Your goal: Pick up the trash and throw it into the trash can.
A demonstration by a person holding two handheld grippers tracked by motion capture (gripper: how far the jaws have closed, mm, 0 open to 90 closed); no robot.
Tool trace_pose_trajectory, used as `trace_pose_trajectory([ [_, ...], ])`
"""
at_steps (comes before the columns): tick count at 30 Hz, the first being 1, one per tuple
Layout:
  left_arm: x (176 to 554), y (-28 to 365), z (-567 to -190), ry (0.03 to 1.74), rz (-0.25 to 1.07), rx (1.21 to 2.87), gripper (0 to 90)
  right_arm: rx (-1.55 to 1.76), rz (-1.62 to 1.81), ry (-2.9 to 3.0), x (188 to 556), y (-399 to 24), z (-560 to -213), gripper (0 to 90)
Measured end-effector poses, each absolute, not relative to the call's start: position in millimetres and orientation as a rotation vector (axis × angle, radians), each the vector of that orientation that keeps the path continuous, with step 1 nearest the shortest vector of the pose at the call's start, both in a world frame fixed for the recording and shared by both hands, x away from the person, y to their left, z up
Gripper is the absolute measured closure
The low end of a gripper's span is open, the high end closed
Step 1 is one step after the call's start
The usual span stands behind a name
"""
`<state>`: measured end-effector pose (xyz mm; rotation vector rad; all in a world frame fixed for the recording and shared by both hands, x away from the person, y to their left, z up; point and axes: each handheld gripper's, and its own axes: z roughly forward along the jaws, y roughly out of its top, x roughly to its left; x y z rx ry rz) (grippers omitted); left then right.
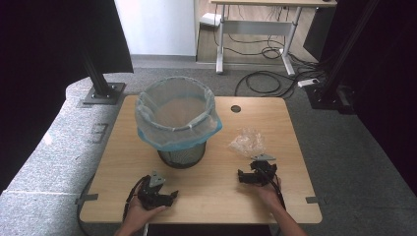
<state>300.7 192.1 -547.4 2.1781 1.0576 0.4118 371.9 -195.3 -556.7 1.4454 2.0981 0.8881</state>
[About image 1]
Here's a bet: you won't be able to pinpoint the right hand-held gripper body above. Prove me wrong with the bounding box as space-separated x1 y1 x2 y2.
249 152 278 188

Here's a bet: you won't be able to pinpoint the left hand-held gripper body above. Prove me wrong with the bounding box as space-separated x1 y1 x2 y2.
137 170 167 211

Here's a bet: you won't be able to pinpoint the clear plastic wrap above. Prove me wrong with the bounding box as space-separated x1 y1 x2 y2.
227 127 268 158

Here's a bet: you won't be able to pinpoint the black mesh waste bin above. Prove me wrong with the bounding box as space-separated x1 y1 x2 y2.
156 141 208 170

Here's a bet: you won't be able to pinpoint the blue translucent bin bag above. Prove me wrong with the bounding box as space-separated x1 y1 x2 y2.
134 76 223 152

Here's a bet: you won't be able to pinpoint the person's left hand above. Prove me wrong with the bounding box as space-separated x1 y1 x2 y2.
122 196 168 232

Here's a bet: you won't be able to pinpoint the person's right hand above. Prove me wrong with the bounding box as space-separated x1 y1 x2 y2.
252 176 283 211

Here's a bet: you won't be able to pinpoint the grey tape strip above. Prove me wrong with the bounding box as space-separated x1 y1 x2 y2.
75 193 99 207
305 195 329 206

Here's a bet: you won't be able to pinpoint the white power strip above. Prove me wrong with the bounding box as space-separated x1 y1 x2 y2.
297 78 321 89

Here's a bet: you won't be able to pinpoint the black metal stand with base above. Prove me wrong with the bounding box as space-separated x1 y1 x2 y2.
80 45 127 106
306 0 383 114

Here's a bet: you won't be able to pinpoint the black flat panel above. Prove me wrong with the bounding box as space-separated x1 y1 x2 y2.
302 5 338 63

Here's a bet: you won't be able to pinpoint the black curtain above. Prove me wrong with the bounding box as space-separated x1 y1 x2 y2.
0 0 135 195
319 0 417 198

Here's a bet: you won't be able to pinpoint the white box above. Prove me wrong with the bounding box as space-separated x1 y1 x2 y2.
199 12 223 28

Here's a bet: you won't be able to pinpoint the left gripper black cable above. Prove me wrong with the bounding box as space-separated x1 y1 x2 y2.
122 175 151 221

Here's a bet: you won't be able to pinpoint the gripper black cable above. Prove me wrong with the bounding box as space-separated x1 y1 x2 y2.
122 175 151 221
257 162 287 211

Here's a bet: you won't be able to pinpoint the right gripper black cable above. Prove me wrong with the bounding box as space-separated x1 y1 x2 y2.
257 162 287 211

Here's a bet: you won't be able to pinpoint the black floor cables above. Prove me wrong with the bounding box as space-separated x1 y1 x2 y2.
212 4 328 99

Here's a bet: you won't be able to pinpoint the white desk frame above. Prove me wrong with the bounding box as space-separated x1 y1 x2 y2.
209 0 338 77

